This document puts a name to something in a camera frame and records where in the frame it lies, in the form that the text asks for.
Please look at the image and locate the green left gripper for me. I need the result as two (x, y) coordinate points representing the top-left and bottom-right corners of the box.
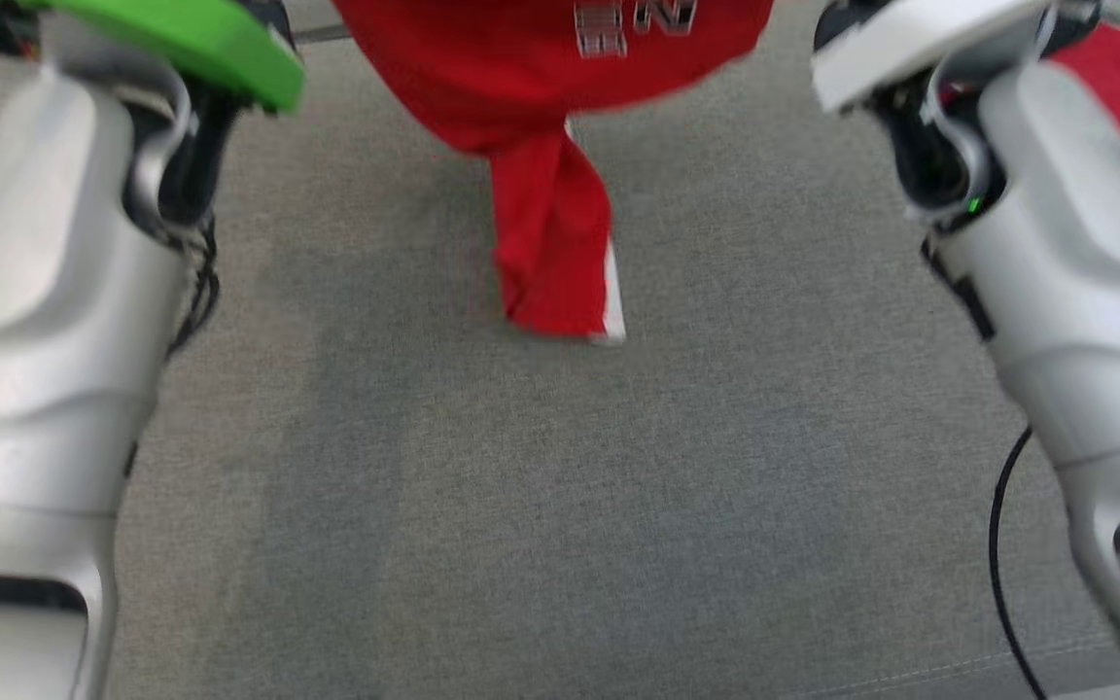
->
(20, 0), (306, 113)

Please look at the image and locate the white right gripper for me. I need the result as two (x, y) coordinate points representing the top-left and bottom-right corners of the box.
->
(810, 0), (1057, 116)

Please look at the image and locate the red jersey with white lettering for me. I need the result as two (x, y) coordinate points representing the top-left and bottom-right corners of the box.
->
(332, 0), (775, 346)

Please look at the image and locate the grey fabric sofa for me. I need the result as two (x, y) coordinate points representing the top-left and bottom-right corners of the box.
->
(0, 0), (1120, 700)

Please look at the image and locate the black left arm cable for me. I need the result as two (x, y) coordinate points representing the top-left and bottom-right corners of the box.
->
(166, 219), (223, 356)

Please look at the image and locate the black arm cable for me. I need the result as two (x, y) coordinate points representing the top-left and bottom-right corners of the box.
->
(988, 426), (1052, 700)
(166, 219), (223, 356)

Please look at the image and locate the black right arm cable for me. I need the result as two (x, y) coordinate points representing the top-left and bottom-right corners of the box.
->
(988, 426), (1052, 700)

